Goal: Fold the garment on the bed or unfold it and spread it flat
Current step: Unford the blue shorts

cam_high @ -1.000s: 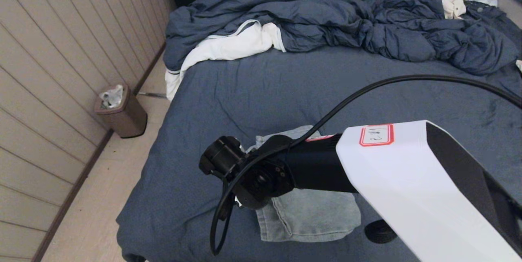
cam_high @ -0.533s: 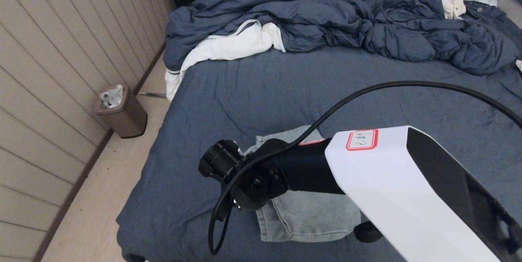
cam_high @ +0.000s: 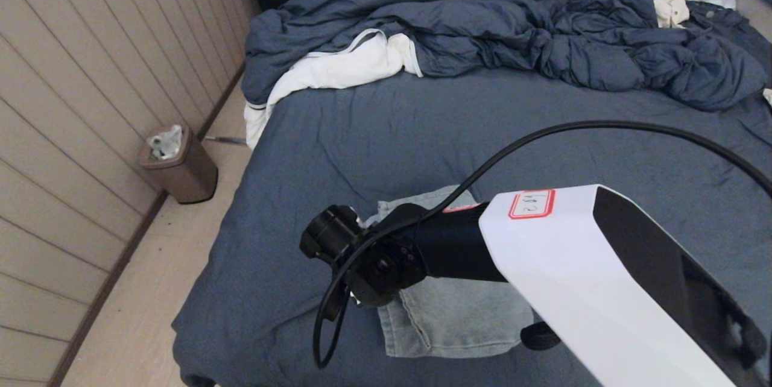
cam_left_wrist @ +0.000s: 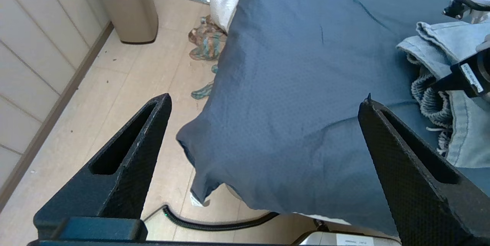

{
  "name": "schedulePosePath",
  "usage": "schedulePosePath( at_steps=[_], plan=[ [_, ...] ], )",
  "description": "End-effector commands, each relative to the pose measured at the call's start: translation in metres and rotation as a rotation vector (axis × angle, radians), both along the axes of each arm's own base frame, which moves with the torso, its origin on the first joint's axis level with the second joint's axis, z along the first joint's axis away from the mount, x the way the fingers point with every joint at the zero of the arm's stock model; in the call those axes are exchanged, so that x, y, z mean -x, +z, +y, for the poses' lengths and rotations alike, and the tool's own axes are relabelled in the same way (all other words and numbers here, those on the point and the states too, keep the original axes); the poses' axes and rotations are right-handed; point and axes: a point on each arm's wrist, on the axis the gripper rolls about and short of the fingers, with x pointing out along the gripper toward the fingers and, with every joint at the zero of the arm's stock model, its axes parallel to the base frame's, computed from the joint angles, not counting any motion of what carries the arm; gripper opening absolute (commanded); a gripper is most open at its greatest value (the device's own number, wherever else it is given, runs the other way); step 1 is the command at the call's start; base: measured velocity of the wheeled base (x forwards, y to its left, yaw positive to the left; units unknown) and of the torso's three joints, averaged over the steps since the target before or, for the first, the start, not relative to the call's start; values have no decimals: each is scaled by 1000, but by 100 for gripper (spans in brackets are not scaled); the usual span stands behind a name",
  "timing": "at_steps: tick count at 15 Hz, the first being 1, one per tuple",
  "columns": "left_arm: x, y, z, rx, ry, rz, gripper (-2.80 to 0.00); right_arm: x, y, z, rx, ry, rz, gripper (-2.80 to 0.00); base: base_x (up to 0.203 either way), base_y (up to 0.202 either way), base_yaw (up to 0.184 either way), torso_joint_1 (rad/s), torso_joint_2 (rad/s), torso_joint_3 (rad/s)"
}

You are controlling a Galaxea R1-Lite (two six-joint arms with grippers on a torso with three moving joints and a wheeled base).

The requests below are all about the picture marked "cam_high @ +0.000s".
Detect light blue denim shorts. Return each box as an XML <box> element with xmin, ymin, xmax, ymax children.
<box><xmin>365</xmin><ymin>185</ymin><xmax>536</xmax><ymax>359</ymax></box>

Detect blue bed sheet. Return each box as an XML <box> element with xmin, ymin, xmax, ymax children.
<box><xmin>172</xmin><ymin>66</ymin><xmax>772</xmax><ymax>387</ymax></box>

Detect white garment with dark trim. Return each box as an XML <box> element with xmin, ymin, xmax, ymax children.
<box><xmin>243</xmin><ymin>28</ymin><xmax>423</xmax><ymax>151</ymax></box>

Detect crumpled dark blue duvet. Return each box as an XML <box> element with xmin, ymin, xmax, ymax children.
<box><xmin>241</xmin><ymin>0</ymin><xmax>770</xmax><ymax>113</ymax></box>

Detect brown trash bin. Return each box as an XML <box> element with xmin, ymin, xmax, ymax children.
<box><xmin>138</xmin><ymin>125</ymin><xmax>220</xmax><ymax>205</ymax></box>

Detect white plastic bin bag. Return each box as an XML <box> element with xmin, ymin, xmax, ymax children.
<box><xmin>147</xmin><ymin>125</ymin><xmax>184</xmax><ymax>162</ymax></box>

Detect blue denim shirt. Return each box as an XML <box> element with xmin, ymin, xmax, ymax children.
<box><xmin>686</xmin><ymin>1</ymin><xmax>772</xmax><ymax>69</ymax></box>

